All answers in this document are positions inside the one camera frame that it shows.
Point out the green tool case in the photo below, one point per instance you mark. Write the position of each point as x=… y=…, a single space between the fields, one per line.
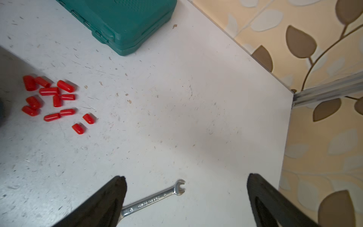
x=122 y=25

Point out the upper silver wrench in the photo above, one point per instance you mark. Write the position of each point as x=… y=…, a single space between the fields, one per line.
x=143 y=203

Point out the red protection sleeve eleventh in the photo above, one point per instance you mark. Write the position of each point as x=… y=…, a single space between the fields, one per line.
x=30 y=83

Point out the red protection sleeve twelfth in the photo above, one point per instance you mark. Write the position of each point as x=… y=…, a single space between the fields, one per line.
x=52 y=91

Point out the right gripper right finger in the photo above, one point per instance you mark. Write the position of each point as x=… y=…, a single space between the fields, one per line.
x=270 y=208

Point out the red protection sleeve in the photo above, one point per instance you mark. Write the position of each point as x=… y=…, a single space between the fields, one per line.
x=78 y=129
x=33 y=102
x=68 y=97
x=65 y=86
x=89 y=118
x=30 y=111
x=57 y=101
x=67 y=112
x=52 y=117
x=42 y=82

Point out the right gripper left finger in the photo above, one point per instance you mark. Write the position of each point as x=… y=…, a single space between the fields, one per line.
x=102 y=209

